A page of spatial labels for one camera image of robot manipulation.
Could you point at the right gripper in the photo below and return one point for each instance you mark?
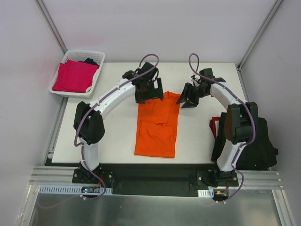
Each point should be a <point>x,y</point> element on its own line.
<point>192,92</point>

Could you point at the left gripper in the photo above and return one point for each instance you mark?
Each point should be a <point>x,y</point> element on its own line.
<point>148,93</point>

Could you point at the orange t shirt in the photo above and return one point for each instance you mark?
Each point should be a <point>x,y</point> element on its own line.
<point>157,122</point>

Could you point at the white plastic basket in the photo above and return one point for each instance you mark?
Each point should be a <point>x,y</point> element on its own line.
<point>80,55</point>

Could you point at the pink t shirt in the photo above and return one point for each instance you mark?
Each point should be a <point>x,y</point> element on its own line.
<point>74,76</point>

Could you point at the black t shirt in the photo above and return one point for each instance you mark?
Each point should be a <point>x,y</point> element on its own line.
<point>260,155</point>

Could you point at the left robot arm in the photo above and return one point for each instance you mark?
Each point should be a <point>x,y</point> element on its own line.
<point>89,120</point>

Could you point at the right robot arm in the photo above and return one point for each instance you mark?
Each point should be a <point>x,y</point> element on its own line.
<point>238,130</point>

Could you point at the red t shirt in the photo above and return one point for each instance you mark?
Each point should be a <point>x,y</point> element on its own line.
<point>214,126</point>

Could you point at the dark navy t shirt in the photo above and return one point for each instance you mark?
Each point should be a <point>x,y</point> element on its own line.
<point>91,62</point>

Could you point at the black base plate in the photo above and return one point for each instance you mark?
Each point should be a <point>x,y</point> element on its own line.
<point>179,180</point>

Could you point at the right white cable duct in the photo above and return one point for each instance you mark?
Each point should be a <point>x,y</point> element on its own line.
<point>206,193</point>

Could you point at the white cable duct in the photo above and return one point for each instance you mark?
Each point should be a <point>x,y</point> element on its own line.
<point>76,190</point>
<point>206,193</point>

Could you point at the left aluminium frame post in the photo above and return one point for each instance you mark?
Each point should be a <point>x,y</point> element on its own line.
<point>51,24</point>

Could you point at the aluminium frame post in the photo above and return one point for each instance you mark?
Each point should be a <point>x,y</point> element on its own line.
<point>262,29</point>
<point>51,24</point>

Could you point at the right aluminium frame post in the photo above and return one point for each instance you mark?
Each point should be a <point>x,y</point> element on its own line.
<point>262,29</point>

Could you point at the left white cable duct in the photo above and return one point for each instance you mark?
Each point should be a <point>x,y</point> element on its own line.
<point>76,190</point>

